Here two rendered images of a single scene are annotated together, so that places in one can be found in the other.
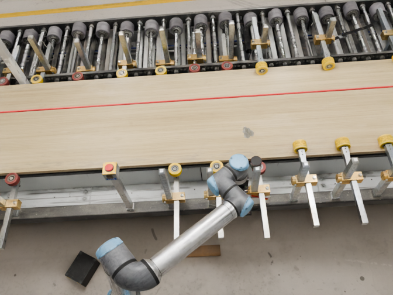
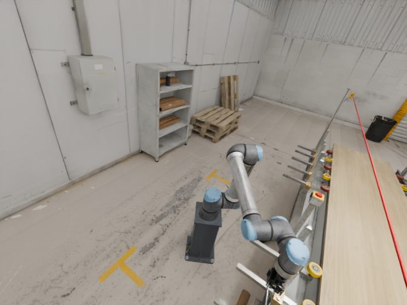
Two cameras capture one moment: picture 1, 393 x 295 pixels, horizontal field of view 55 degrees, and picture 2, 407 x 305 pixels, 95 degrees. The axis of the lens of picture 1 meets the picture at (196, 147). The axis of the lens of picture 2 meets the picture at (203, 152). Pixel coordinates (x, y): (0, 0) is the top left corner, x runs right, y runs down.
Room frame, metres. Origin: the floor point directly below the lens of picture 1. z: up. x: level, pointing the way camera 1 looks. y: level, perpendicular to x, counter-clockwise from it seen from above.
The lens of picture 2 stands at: (0.64, -0.81, 2.03)
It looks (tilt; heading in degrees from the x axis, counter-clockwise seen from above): 32 degrees down; 114
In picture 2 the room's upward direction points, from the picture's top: 10 degrees clockwise
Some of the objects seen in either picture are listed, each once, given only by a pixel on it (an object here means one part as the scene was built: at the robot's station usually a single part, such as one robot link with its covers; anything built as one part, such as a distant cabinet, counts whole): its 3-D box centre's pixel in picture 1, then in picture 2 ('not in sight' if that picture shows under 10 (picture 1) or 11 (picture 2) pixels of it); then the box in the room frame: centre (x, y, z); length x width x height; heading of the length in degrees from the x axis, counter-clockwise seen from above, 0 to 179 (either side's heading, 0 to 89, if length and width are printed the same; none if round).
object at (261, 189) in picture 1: (257, 189); not in sight; (0.92, -0.33, 0.85); 0.13 x 0.06 x 0.05; 86
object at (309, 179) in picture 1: (303, 180); not in sight; (0.90, -0.57, 0.95); 0.13 x 0.06 x 0.05; 86
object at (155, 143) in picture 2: not in sight; (166, 112); (-1.39, 1.76, 0.78); 0.90 x 0.45 x 1.55; 87
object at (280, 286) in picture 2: (239, 182); (278, 277); (0.85, -0.20, 1.13); 0.09 x 0.08 x 0.12; 85
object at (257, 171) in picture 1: (254, 188); not in sight; (0.92, -0.30, 0.88); 0.03 x 0.03 x 0.48; 86
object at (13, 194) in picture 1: (9, 212); (303, 183); (0.98, 1.16, 0.84); 0.43 x 0.03 x 0.04; 176
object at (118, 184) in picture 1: (122, 192); (300, 222); (0.98, 0.46, 0.93); 0.05 x 0.04 x 0.45; 86
